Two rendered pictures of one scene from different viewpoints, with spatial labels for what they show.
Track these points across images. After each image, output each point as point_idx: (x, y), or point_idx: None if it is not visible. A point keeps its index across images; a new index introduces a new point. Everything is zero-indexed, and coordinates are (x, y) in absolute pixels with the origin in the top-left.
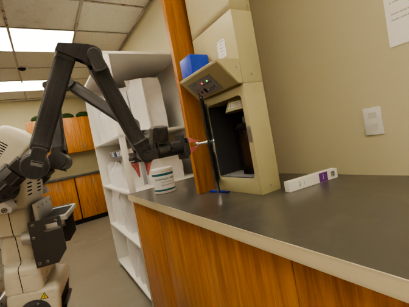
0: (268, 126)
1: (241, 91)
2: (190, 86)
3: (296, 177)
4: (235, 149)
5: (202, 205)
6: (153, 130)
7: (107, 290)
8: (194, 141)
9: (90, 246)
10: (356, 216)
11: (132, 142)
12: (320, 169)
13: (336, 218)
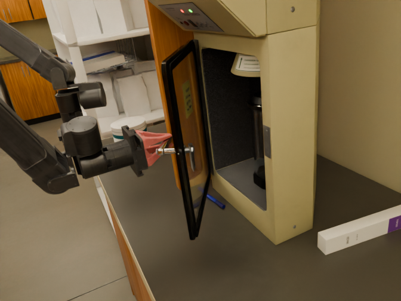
0: (310, 123)
1: (262, 51)
2: (163, 8)
3: (347, 187)
4: (249, 123)
5: (170, 244)
6: (63, 136)
7: (80, 232)
8: (157, 142)
9: None
10: None
11: (20, 165)
12: (396, 178)
13: None
